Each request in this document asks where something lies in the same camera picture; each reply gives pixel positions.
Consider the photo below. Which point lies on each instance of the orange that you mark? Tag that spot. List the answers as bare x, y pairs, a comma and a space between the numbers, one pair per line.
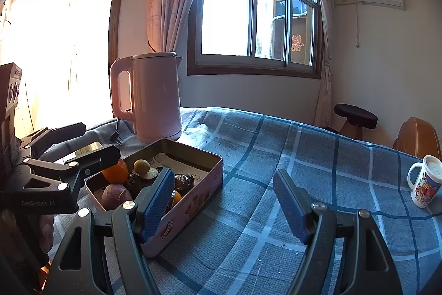
115, 172

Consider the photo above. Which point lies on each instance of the dark round fruit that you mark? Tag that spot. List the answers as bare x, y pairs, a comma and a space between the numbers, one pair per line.
133, 184

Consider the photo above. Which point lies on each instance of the blue plaid tablecloth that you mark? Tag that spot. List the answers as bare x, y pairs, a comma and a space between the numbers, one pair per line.
276, 150

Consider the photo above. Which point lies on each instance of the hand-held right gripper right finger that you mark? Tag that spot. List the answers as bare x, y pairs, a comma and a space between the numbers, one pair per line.
290, 208

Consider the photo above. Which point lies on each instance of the round sesame pastry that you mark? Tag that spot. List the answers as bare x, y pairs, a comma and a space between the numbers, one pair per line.
152, 173

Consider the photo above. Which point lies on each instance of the pink electric kettle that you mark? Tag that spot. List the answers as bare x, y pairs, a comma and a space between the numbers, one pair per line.
155, 98

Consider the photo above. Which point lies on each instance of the brown framed window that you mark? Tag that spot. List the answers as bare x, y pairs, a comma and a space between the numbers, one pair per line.
248, 22

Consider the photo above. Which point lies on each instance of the person's left hand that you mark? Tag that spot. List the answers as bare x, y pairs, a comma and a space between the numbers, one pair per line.
46, 232

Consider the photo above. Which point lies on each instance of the dark round stool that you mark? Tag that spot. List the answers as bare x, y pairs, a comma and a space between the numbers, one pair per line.
355, 117

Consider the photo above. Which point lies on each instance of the white printed mug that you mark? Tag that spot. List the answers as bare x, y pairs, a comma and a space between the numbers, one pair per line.
426, 188

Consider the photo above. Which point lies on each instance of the dark wrinkled fruit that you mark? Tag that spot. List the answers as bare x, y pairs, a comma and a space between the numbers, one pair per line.
183, 182

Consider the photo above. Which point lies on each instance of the printed paper sheet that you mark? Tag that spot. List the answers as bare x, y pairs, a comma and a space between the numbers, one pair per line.
179, 165

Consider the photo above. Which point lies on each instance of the pink tin box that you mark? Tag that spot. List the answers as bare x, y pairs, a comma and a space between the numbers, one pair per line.
193, 208

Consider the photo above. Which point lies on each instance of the purple passion fruit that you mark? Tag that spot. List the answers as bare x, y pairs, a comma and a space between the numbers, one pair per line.
115, 194

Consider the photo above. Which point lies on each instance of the red window decal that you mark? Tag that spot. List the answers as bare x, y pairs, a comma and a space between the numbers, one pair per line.
297, 43

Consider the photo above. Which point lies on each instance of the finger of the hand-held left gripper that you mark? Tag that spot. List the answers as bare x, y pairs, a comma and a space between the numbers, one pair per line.
100, 156
62, 134

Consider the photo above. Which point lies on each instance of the gold smartphone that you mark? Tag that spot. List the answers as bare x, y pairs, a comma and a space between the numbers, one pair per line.
88, 147

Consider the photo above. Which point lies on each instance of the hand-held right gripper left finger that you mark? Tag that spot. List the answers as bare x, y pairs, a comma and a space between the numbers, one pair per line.
157, 208

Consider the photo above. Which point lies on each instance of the small yellow round fruit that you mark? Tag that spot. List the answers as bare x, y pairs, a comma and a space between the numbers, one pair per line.
141, 166

